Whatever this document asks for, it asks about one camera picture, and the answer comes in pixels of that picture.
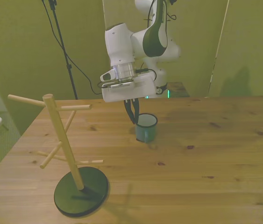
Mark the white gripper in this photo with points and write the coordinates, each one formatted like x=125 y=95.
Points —
x=126 y=94

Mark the blue enamel mug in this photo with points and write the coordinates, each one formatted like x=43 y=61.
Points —
x=148 y=133

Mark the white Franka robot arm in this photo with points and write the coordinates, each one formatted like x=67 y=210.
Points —
x=118 y=44

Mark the wooden mug tree black base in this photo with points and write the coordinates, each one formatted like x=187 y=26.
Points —
x=63 y=137

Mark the black tripod stand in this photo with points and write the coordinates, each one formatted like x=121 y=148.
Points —
x=69 y=67
x=80 y=67

